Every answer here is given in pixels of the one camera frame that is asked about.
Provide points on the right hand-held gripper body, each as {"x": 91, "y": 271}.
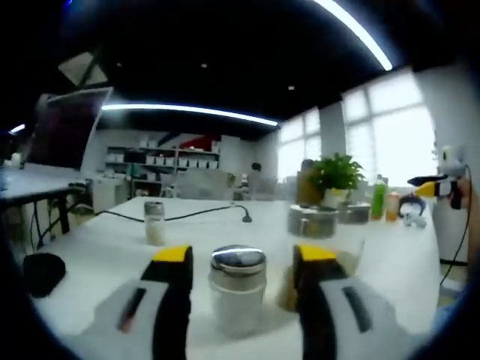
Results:
{"x": 453, "y": 161}

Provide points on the orange drink bottle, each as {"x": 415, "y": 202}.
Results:
{"x": 392, "y": 210}

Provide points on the small glass seasoning bottle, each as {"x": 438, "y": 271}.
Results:
{"x": 154, "y": 232}
{"x": 238, "y": 300}

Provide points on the white metal shelf rack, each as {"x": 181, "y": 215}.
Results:
{"x": 168, "y": 150}

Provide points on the white ceiling air conditioner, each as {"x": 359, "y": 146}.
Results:
{"x": 80, "y": 67}

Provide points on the grey mesh chair back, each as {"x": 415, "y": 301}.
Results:
{"x": 202, "y": 183}

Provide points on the row of white storage bins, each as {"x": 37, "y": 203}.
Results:
{"x": 187, "y": 162}

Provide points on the large bright window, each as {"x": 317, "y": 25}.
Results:
{"x": 296, "y": 150}
{"x": 393, "y": 142}

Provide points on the black white penguin toy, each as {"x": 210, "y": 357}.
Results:
{"x": 412, "y": 204}

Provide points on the white plastic jug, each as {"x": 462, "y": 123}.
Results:
{"x": 15, "y": 159}

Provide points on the green drink bottle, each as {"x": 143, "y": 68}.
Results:
{"x": 378, "y": 200}

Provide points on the potted green plant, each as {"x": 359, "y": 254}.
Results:
{"x": 335, "y": 172}

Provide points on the black monitor on stand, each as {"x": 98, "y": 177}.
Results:
{"x": 133, "y": 156}

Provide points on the tall glass seasoning bottle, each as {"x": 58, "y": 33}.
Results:
{"x": 313, "y": 225}
{"x": 354, "y": 215}

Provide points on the white laptop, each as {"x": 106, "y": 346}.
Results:
{"x": 63, "y": 135}

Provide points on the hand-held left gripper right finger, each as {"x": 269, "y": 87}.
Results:
{"x": 382, "y": 333}

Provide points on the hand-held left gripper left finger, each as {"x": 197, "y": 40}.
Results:
{"x": 99, "y": 333}

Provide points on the brown paper bag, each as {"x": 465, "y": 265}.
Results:
{"x": 303, "y": 187}

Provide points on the black computer mouse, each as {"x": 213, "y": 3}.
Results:
{"x": 45, "y": 275}

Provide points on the short ceiling light strip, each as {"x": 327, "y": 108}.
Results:
{"x": 18, "y": 128}

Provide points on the person's right hand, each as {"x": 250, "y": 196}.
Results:
{"x": 468, "y": 193}

